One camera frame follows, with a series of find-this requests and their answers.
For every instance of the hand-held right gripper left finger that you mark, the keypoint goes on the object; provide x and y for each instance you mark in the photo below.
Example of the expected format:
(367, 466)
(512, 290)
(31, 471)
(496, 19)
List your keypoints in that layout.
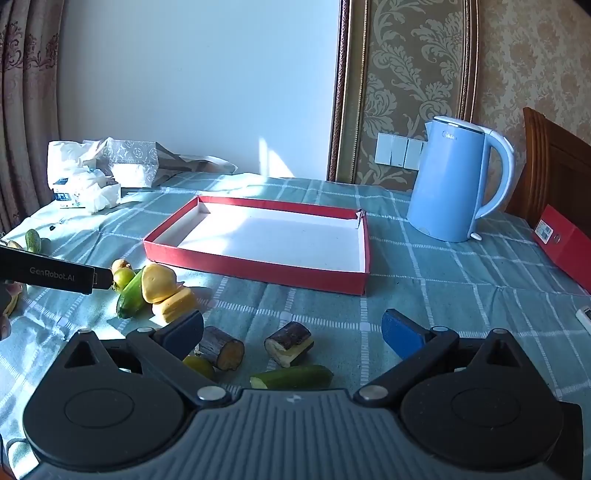
(184, 330)

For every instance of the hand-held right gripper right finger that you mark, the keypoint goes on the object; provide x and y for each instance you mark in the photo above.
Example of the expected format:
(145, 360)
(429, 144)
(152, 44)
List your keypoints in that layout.
(401, 339)

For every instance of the green tomato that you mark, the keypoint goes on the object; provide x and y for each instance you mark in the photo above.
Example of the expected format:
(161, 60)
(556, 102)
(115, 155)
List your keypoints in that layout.
(123, 278)
(201, 368)

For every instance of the round sugarcane piece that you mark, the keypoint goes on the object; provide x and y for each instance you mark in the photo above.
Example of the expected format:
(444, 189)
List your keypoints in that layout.
(224, 350)

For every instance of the long cucumber half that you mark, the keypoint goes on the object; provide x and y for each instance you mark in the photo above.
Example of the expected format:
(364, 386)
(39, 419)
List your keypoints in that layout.
(129, 296)

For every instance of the brown longan with stem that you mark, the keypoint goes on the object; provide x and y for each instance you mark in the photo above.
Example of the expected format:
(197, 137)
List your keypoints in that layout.
(121, 265)

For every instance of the split sugarcane piece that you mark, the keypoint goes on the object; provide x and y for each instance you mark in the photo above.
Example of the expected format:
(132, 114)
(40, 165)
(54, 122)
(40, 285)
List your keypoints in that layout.
(290, 344)

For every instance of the short cucumber piece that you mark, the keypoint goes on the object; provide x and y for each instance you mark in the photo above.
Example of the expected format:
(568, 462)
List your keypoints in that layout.
(292, 377)

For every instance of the red shallow cardboard tray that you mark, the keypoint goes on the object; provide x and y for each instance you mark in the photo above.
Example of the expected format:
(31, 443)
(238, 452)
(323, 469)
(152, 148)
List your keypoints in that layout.
(277, 235)

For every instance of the person's left hand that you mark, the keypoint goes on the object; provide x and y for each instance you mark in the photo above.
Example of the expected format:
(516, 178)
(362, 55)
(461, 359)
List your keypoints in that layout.
(3, 327)

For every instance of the whole small cucumber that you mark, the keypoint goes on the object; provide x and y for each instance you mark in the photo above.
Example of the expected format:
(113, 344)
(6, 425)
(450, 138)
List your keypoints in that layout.
(33, 240)

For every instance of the teal checkered tablecloth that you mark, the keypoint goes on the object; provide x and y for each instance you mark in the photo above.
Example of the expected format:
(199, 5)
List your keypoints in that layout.
(438, 295)

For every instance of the tissue pack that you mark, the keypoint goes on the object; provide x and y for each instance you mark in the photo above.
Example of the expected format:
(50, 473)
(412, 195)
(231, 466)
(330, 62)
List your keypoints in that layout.
(67, 196)

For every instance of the crumpled white tissues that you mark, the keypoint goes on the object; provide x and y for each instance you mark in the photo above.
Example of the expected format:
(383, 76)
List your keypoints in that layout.
(104, 194)

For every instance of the white plastic bag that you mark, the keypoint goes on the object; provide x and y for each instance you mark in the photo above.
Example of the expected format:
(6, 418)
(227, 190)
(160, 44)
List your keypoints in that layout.
(69, 154)

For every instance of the grey patterned tote bag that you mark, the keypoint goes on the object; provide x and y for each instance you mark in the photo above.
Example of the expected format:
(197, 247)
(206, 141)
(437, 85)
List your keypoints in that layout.
(134, 161)

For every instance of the patterned curtain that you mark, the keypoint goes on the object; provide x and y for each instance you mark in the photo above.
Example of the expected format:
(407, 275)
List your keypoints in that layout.
(23, 115)

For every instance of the blue electric kettle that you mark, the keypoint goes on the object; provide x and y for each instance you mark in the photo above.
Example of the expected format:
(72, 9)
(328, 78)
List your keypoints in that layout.
(448, 184)

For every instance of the white remote control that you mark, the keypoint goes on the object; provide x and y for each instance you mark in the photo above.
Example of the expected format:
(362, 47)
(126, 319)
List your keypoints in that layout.
(585, 318)

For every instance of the red flat box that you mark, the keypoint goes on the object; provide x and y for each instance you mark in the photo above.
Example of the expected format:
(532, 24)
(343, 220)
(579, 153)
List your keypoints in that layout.
(570, 249)

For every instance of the wooden chair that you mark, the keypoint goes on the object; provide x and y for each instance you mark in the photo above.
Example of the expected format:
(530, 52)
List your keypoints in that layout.
(554, 175)

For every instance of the white wall switch panel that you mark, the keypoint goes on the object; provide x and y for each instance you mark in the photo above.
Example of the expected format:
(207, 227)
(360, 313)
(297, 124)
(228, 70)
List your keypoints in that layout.
(399, 151)

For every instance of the gilded wall moulding frame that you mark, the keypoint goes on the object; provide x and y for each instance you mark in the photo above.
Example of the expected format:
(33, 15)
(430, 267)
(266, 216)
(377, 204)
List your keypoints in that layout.
(344, 92)

